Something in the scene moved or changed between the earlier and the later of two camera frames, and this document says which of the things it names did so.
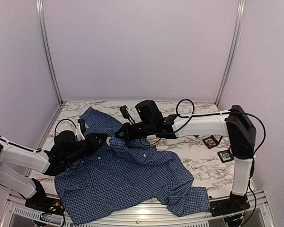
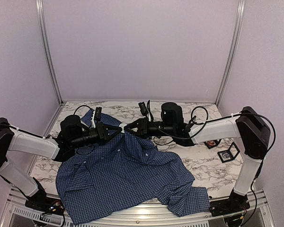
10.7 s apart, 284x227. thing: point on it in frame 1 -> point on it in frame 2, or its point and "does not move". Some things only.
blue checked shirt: (124, 176) does not move
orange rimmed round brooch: (211, 143) does not move
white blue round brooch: (226, 155) does not move
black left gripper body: (90, 141) -> (102, 132)
